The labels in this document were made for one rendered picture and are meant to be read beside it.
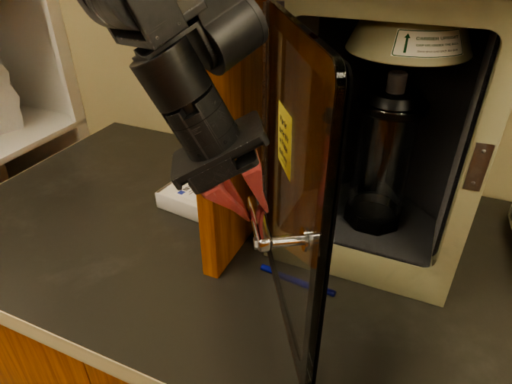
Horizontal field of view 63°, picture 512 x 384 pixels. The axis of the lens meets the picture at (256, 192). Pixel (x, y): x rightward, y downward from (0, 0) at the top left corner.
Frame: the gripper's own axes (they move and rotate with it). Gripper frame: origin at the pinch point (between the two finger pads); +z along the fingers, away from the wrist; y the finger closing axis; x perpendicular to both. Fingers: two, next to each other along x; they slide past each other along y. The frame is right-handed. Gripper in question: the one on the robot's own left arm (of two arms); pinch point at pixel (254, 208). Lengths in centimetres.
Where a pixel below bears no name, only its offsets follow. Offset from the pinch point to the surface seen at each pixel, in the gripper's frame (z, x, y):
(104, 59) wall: -10, -96, 34
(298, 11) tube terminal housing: -12.2, -19.4, -15.0
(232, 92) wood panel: -5.4, -23.4, -1.9
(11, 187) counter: 0, -54, 58
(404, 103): 5.9, -16.8, -23.8
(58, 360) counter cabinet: 20, -14, 48
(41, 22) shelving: -27, -106, 46
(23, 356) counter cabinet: 20, -20, 58
